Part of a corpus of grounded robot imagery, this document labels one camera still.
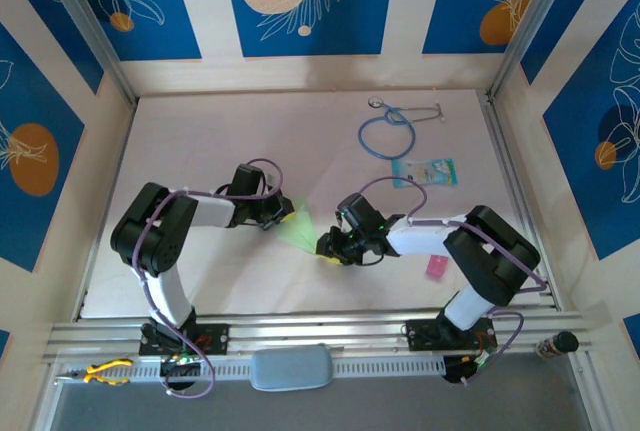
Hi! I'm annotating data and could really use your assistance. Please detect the small bottle with dark cap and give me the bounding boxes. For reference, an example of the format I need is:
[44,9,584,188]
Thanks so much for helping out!
[535,330,580,358]

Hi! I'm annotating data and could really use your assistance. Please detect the aluminium corner post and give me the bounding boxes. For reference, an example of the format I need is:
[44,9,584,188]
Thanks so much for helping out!
[37,0,139,105]
[487,0,576,100]

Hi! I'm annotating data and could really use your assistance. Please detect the slotted cable duct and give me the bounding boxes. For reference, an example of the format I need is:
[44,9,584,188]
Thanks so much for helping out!
[52,353,449,386]

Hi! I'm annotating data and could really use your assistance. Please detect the black controller board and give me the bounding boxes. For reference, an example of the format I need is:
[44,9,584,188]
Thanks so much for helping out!
[159,354,202,381]
[443,354,489,383]

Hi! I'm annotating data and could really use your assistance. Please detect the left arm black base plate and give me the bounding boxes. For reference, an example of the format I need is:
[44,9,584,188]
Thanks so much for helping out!
[138,323,231,357]

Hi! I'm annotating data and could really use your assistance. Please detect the pale pink table mat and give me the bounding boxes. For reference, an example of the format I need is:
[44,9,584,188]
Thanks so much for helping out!
[79,89,556,323]

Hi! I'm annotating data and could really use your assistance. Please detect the teal wipes packet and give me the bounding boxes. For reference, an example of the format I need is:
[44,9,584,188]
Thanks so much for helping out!
[391,158,459,188]

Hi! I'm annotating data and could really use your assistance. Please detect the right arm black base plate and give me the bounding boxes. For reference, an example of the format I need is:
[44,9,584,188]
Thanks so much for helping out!
[405,318,499,352]

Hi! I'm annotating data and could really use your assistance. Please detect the green paper sheet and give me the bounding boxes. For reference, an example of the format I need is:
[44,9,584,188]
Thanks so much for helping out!
[274,198,321,255]

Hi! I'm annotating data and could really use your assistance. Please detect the aluminium profile beam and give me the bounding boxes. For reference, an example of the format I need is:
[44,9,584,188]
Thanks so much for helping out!
[42,306,614,365]

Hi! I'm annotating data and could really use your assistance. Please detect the grey blue pouch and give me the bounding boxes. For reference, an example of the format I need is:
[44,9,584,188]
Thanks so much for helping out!
[249,344,335,392]

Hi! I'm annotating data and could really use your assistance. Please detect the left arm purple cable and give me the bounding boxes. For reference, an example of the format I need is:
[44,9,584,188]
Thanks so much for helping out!
[134,157,286,400]

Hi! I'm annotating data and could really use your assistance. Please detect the aluminium table side rail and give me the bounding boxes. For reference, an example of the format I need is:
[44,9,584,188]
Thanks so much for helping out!
[477,89,560,310]

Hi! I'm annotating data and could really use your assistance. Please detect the blue stethoscope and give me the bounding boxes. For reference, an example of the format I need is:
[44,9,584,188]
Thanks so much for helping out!
[357,95,447,161]

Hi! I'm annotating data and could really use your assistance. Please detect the yellow handled pliers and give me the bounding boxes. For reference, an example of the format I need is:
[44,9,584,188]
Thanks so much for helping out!
[54,358,135,386]

